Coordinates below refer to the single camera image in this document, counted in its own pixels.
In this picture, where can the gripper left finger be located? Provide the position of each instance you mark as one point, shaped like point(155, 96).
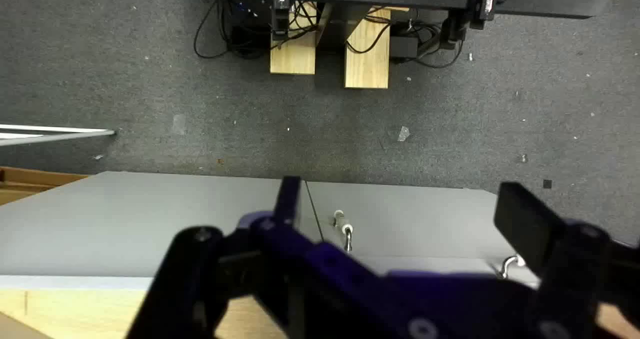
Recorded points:
point(192, 269)

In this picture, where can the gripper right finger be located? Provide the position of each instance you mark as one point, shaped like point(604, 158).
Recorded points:
point(530, 229)

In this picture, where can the grey cabinet with open drawer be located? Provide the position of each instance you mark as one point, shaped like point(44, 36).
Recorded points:
point(125, 224)

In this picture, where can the grey drawer with wooden inside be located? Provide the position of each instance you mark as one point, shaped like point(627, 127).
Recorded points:
point(75, 304)

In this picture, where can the wooden board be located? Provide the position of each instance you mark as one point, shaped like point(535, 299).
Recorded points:
point(30, 179)

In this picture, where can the white metal bar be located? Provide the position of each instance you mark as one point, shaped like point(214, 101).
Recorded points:
point(55, 133)

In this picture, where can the black power brick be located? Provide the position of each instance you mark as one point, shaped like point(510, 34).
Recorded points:
point(404, 46)

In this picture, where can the black clamp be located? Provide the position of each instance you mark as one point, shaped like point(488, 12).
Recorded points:
point(475, 9)
point(280, 9)

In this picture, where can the wooden block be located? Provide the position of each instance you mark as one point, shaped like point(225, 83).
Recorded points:
point(367, 64)
point(295, 54)

